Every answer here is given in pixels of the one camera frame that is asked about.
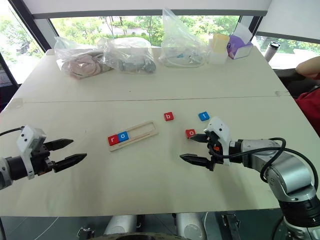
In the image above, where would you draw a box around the plastic bag with pink items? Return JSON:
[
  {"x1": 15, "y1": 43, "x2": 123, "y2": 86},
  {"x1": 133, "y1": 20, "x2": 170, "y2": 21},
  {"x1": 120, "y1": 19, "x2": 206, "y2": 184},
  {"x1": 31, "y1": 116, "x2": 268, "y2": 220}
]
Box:
[{"x1": 53, "y1": 35, "x2": 116, "y2": 81}]

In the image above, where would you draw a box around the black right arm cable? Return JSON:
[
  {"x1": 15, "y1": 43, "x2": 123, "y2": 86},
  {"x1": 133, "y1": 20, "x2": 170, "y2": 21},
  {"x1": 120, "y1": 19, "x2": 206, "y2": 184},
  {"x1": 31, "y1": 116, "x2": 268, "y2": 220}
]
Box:
[{"x1": 209, "y1": 137, "x2": 287, "y2": 184}]

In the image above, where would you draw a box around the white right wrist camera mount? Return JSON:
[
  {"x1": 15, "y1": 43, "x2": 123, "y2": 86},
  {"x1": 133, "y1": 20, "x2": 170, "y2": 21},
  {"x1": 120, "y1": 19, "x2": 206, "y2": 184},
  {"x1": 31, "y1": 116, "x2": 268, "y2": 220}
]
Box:
[{"x1": 204, "y1": 115, "x2": 232, "y2": 167}]

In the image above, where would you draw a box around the plastic bag with grey items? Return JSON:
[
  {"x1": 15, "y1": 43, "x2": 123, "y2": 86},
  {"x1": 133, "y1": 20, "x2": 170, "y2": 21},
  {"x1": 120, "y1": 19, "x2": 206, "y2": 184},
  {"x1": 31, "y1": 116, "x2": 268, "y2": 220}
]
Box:
[{"x1": 103, "y1": 36, "x2": 158, "y2": 75}]

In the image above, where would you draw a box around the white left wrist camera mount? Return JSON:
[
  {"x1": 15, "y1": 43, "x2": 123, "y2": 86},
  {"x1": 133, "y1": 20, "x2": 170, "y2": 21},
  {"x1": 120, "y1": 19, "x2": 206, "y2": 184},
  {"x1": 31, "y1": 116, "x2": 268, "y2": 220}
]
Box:
[{"x1": 15, "y1": 125, "x2": 47, "y2": 180}]

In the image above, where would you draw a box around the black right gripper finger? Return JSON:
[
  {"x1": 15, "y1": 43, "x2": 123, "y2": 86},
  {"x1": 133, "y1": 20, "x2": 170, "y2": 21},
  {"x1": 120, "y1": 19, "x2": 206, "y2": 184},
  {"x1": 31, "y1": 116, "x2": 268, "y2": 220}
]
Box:
[
  {"x1": 179, "y1": 153, "x2": 214, "y2": 171},
  {"x1": 188, "y1": 133, "x2": 210, "y2": 144}
]

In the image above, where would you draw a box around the small metal bracket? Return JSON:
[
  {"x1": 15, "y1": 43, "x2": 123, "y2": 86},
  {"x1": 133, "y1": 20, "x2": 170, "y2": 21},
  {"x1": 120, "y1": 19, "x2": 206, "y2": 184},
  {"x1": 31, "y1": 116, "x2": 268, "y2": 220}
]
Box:
[{"x1": 75, "y1": 226, "x2": 95, "y2": 240}]

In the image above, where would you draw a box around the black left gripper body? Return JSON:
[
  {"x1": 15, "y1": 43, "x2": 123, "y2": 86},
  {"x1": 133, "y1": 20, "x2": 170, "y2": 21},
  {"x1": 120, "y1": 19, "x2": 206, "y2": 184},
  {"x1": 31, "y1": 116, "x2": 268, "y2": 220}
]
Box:
[{"x1": 31, "y1": 142, "x2": 56, "y2": 176}]

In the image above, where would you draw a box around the dark mesh chair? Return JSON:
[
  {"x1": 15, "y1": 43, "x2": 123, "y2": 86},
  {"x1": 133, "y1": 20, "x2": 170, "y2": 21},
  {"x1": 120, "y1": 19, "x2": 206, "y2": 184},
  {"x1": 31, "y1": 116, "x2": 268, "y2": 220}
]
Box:
[{"x1": 0, "y1": 51, "x2": 20, "y2": 114}]

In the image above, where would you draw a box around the person's red garment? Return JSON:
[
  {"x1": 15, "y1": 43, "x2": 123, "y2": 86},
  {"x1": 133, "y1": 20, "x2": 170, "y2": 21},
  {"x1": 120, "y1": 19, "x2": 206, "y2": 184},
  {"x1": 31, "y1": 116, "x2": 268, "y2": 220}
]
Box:
[{"x1": 294, "y1": 87, "x2": 320, "y2": 139}]

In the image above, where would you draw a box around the white roller blind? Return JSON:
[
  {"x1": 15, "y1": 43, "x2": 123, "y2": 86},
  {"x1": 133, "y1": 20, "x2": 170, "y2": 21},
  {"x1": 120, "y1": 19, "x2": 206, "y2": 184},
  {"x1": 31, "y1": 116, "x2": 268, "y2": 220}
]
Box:
[
  {"x1": 24, "y1": 0, "x2": 273, "y2": 20},
  {"x1": 255, "y1": 0, "x2": 320, "y2": 45}
]

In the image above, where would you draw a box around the white translucent box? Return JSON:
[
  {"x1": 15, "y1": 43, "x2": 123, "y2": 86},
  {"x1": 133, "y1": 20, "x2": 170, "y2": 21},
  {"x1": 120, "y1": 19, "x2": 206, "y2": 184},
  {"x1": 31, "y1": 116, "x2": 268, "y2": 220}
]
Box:
[{"x1": 208, "y1": 46, "x2": 229, "y2": 66}]

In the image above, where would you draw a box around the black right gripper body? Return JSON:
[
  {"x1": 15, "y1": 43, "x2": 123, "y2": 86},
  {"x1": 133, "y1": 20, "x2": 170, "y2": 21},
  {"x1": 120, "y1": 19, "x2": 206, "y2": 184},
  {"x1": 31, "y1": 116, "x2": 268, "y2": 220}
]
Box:
[{"x1": 206, "y1": 131, "x2": 224, "y2": 172}]

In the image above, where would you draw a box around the wooden letter tray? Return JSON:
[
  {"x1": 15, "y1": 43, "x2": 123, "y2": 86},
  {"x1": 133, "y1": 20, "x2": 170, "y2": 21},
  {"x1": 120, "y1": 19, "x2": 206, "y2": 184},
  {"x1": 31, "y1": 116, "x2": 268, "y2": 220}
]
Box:
[{"x1": 107, "y1": 120, "x2": 159, "y2": 153}]

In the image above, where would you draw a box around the red letter tile r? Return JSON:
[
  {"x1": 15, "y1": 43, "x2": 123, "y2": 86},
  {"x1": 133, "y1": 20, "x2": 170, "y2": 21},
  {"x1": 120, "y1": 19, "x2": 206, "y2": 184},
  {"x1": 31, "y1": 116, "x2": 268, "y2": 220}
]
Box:
[{"x1": 107, "y1": 135, "x2": 121, "y2": 147}]

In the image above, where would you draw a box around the black metal bracket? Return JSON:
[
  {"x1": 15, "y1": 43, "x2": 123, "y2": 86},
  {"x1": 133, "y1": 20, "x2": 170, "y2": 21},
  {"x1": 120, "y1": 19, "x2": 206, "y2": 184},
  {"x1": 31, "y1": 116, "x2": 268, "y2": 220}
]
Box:
[{"x1": 219, "y1": 212, "x2": 241, "y2": 240}]

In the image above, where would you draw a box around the silver rounded robot leg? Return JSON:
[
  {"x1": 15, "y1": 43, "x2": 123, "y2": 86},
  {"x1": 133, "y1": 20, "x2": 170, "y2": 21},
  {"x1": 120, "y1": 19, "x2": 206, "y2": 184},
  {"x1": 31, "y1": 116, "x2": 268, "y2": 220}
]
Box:
[{"x1": 175, "y1": 212, "x2": 209, "y2": 240}]

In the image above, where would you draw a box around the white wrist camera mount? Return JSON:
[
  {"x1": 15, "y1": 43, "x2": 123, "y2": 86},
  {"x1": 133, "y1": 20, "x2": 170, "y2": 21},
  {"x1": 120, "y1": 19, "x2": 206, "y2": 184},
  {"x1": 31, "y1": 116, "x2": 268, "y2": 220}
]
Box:
[
  {"x1": 15, "y1": 125, "x2": 47, "y2": 180},
  {"x1": 204, "y1": 115, "x2": 232, "y2": 167}
]

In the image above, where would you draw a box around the blue letter tile t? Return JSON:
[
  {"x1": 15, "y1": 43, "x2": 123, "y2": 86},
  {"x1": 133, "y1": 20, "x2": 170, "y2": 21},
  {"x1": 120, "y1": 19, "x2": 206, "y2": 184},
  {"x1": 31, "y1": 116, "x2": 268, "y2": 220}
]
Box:
[{"x1": 197, "y1": 111, "x2": 211, "y2": 122}]

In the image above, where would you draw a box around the red letter o block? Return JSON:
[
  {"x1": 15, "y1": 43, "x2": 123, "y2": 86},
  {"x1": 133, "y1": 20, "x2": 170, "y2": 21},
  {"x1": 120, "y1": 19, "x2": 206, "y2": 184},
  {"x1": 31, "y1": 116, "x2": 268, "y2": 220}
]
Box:
[{"x1": 184, "y1": 128, "x2": 198, "y2": 140}]

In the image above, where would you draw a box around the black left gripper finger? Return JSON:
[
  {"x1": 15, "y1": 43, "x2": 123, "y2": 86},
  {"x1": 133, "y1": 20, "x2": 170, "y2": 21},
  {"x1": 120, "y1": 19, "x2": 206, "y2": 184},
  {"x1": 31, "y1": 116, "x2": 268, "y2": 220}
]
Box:
[
  {"x1": 52, "y1": 153, "x2": 88, "y2": 174},
  {"x1": 46, "y1": 138, "x2": 75, "y2": 152}
]

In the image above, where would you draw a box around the purple and white carton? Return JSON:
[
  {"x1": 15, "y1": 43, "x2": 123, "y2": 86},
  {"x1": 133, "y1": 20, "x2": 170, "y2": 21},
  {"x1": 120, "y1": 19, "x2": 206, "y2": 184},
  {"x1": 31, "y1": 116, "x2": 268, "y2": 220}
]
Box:
[{"x1": 226, "y1": 24, "x2": 254, "y2": 61}]

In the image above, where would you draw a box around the white tumbler with black lid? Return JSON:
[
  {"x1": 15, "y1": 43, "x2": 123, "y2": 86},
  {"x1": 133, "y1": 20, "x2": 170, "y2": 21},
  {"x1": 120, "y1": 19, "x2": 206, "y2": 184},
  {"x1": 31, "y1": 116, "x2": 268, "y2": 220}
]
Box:
[{"x1": 264, "y1": 41, "x2": 281, "y2": 67}]

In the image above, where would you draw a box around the black chair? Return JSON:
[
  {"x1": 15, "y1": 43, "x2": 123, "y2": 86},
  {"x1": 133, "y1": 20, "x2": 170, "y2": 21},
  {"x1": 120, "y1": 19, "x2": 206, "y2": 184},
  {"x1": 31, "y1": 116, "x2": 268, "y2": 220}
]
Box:
[{"x1": 273, "y1": 68, "x2": 320, "y2": 99}]

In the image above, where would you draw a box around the tall clear plastic bag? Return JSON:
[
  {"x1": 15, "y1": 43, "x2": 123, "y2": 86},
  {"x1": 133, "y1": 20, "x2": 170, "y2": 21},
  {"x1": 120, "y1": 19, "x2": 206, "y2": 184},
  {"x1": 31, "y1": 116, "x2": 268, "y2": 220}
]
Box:
[{"x1": 158, "y1": 8, "x2": 211, "y2": 69}]

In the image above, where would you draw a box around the blue letter tile o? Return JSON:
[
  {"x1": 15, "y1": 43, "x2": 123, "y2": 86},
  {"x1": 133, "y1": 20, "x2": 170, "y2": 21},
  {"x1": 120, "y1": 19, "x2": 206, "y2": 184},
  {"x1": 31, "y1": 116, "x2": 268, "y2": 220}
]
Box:
[{"x1": 117, "y1": 131, "x2": 130, "y2": 144}]

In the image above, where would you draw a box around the yellow plastic cup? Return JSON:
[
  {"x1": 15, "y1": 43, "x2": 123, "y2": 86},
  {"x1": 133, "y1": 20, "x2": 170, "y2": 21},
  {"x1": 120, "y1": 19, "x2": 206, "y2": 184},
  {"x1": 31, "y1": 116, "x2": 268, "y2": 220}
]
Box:
[{"x1": 212, "y1": 33, "x2": 231, "y2": 54}]

